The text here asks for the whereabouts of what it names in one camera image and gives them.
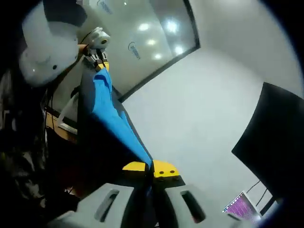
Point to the blue cloth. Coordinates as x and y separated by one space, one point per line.
107 107

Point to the person's left hand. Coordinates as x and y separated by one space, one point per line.
83 49

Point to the large black monitor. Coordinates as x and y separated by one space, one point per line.
273 142

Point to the frosted glass partition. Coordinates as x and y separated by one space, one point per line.
145 59

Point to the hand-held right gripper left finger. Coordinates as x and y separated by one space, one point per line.
85 213

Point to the open laptop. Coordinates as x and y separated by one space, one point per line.
242 206

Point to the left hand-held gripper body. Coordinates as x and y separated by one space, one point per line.
98 38

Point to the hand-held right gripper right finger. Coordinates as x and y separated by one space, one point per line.
211 213

